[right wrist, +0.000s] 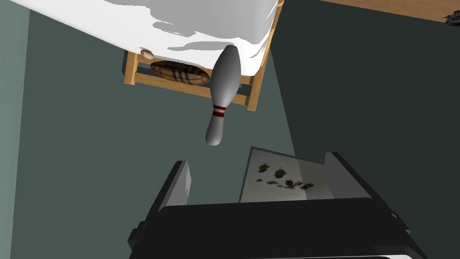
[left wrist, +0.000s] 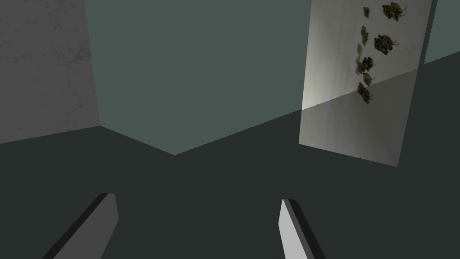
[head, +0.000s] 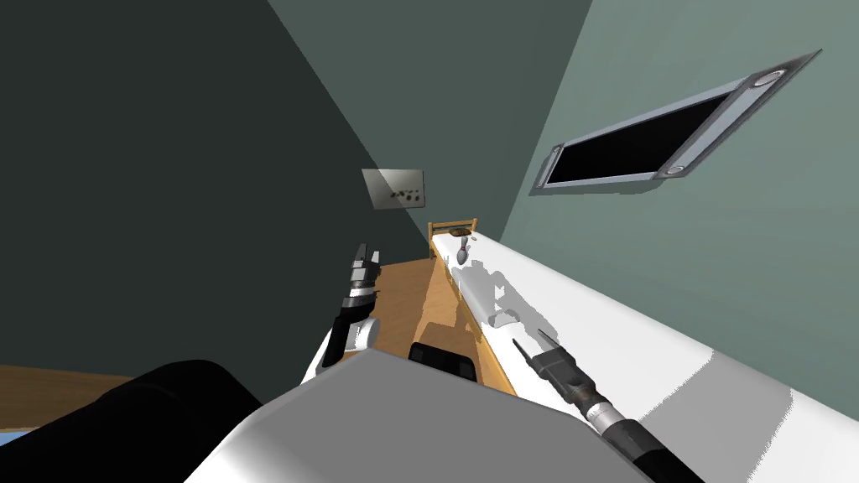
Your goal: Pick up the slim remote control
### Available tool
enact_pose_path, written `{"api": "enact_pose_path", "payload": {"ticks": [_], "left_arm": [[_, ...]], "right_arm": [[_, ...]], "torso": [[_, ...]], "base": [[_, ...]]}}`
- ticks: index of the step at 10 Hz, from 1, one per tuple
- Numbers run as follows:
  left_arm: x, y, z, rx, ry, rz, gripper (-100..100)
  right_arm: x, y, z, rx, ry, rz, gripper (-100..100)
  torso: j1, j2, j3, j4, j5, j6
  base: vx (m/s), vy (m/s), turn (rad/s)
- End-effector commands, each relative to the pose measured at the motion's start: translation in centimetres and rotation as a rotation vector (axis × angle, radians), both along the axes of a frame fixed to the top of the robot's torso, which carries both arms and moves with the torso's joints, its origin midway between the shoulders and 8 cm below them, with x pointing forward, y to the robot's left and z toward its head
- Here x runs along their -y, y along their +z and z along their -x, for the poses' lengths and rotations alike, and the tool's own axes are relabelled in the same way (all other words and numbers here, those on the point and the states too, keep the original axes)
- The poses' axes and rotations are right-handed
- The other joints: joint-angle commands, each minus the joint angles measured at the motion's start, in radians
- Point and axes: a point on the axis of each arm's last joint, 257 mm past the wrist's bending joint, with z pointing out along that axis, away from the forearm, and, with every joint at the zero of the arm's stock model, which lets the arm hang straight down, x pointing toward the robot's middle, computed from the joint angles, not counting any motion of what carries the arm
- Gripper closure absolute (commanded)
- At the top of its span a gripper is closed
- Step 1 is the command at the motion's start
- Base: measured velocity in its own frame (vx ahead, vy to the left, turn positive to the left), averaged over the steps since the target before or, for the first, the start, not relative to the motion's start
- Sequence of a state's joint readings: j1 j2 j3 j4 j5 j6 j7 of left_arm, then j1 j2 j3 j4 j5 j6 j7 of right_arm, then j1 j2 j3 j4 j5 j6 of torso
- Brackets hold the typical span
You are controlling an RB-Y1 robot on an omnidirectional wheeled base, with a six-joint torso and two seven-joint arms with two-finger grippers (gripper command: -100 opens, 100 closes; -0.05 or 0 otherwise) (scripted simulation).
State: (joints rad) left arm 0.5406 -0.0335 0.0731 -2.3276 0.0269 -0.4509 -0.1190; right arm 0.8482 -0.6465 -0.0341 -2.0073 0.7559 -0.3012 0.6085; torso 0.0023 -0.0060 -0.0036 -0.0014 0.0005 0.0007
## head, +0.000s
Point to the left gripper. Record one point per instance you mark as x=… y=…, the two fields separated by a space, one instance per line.
x=362 y=278

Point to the grey framed dark window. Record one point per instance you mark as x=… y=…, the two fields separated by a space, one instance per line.
x=637 y=144

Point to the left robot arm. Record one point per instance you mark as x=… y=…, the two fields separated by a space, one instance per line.
x=134 y=419

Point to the brown flat object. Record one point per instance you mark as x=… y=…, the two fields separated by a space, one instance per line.
x=459 y=232

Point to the grey wall picture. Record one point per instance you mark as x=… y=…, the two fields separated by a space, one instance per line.
x=396 y=189

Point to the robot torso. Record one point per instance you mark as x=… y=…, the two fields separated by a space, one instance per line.
x=402 y=429

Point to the grey pin-shaped object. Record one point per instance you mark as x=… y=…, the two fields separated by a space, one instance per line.
x=463 y=255

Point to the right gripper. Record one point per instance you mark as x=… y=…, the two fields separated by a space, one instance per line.
x=562 y=376

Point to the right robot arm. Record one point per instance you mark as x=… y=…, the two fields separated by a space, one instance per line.
x=644 y=449

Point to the wooden bed with white mattress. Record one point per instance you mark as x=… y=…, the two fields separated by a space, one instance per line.
x=604 y=349

